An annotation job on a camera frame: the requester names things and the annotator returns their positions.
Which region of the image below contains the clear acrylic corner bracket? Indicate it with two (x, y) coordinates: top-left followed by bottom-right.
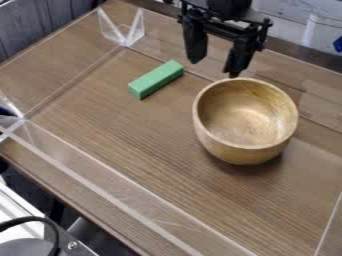
(96, 8), (146, 47)

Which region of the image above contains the black cable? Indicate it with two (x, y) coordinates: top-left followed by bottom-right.
(0, 215), (61, 256)

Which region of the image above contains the clear acrylic front barrier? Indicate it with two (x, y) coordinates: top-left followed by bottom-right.
(0, 93), (256, 256)

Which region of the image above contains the brown wooden bowl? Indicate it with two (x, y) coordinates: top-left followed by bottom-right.
(192, 77), (299, 165)

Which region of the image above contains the white container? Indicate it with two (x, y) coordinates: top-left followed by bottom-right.
(302, 13), (342, 55)

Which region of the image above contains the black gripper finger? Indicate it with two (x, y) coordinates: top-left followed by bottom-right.
(182, 16), (208, 64)
(223, 28), (259, 78)

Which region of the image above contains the grey metal bracket with screw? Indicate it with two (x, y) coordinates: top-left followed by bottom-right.
(57, 225), (99, 256)

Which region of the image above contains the green rectangular block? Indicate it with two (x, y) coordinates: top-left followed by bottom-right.
(128, 60), (184, 100)

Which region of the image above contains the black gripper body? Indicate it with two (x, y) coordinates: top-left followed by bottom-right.
(179, 0), (273, 42)

